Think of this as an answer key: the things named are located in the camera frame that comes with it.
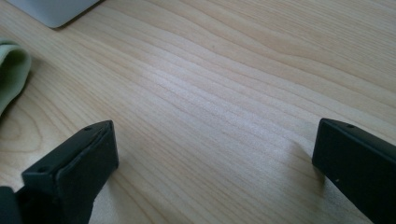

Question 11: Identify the grey flat device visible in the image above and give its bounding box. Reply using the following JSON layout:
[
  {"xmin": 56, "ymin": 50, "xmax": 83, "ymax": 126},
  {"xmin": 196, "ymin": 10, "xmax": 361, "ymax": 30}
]
[{"xmin": 6, "ymin": 0, "xmax": 102, "ymax": 30}]

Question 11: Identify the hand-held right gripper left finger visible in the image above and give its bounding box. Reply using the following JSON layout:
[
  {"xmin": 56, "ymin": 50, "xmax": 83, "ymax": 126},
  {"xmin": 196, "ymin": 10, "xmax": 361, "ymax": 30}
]
[{"xmin": 14, "ymin": 119, "xmax": 120, "ymax": 224}]

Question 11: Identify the light green cloth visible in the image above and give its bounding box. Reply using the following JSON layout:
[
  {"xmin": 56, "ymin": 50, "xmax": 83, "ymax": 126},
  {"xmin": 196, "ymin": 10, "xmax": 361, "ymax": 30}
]
[{"xmin": 0, "ymin": 39, "xmax": 33, "ymax": 117}]

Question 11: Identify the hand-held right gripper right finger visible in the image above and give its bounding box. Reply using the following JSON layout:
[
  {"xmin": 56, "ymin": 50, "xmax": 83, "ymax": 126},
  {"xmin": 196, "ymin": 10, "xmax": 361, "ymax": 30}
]
[{"xmin": 311, "ymin": 118, "xmax": 396, "ymax": 224}]

